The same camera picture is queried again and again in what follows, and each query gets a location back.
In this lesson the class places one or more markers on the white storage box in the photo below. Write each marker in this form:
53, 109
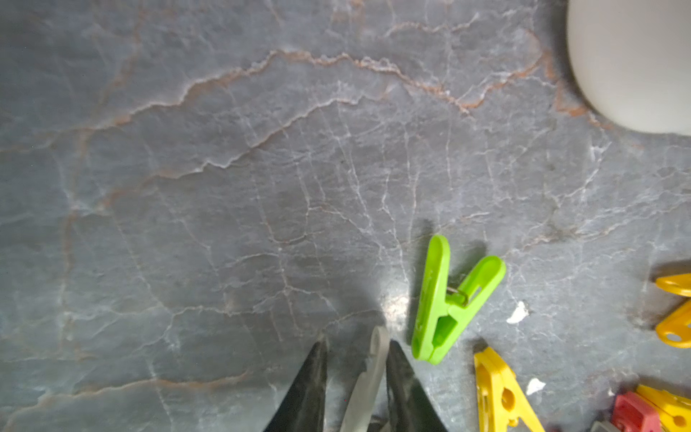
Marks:
631, 61

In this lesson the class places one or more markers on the yellow clothespin left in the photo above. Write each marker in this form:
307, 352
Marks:
501, 402

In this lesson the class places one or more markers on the red clothespin pile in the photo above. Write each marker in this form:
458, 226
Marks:
632, 413

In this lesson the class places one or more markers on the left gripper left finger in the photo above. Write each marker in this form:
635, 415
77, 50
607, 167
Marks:
303, 407

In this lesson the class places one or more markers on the grey clothespin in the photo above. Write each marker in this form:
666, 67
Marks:
361, 404

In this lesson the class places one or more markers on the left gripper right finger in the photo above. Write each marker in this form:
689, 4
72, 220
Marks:
410, 409

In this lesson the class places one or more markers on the yellow clothespin upper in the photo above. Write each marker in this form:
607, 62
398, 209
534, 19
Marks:
674, 330

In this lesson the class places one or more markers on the yellow clothespin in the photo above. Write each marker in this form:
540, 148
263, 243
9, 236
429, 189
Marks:
674, 330
501, 402
674, 411

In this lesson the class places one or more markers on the green clothespin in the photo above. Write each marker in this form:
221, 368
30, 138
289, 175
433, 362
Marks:
443, 316

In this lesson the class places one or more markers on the yellow clothespin centre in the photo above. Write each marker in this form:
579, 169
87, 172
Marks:
674, 411

